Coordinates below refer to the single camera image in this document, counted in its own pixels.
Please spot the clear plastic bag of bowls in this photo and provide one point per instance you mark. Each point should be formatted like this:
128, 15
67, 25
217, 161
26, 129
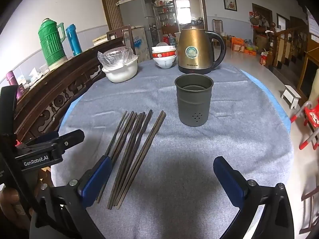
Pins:
114, 57

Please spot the bunch of dark chopsticks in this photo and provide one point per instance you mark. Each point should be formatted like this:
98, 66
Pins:
139, 149

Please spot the red carton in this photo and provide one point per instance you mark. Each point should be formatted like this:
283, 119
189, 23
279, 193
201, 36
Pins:
264, 59

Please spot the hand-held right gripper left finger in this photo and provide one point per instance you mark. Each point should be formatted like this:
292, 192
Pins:
96, 181

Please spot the wooden staircase railing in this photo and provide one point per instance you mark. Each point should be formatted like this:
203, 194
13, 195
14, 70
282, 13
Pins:
284, 44

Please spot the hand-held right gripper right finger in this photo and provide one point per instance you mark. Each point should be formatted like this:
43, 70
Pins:
228, 181

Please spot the brown wooden dining chair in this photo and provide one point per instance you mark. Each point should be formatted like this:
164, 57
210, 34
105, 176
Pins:
217, 27

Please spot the blue table cover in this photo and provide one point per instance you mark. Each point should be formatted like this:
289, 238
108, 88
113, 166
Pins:
271, 97

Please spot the brown striped curtain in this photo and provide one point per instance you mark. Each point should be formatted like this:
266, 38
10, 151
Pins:
112, 5

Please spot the grey metal chopstick holder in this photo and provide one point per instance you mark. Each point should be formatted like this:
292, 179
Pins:
193, 102

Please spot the wooden chair frame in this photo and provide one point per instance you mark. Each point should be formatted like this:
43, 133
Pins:
311, 199

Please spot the blue thermos bottle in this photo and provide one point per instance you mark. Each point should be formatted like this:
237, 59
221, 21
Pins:
74, 41

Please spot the red plastic child's chair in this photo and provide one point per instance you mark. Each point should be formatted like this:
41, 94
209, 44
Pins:
312, 117

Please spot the white step stool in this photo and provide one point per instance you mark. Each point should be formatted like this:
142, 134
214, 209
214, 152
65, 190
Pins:
291, 94

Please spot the tissue pack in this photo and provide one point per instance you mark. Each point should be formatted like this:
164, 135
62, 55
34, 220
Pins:
35, 73

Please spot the green thermos flask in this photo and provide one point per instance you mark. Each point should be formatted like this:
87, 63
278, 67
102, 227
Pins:
51, 44

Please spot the red-banded white bowl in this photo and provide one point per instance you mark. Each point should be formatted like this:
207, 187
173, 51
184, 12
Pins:
164, 53

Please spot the white plastic basin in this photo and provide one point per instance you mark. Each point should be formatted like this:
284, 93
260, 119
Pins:
122, 73

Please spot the white chest freezer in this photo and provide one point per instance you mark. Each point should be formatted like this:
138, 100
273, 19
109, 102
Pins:
140, 44

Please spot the plain white bowl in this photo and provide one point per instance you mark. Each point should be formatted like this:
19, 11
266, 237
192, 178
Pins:
163, 44

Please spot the grey refrigerator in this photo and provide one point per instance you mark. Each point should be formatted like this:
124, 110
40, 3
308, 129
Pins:
135, 12

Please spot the wall calendar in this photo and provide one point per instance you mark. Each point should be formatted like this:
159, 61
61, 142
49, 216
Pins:
312, 23

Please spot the dark carved wooden cabinet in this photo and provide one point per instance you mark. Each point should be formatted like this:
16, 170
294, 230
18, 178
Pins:
62, 89

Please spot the golden electric kettle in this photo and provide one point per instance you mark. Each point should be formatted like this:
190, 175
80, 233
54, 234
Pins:
192, 42

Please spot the purple bottle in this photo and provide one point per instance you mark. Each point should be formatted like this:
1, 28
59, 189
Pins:
12, 84

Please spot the person's left hand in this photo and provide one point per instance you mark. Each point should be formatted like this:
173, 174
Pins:
8, 201

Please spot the shelf with bottles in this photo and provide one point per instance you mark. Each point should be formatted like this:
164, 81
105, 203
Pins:
166, 15

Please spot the orange cardboard box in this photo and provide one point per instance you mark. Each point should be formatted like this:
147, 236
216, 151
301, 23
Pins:
238, 44

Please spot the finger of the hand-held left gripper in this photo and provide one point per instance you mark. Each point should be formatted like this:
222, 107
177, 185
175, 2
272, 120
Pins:
71, 140
48, 136

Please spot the framed wall picture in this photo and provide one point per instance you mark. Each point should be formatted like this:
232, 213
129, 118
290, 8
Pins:
229, 3

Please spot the white bowl blue print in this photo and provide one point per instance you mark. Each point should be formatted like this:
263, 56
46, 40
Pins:
164, 63

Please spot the dark wooden chair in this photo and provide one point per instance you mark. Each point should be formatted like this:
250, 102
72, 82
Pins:
119, 36

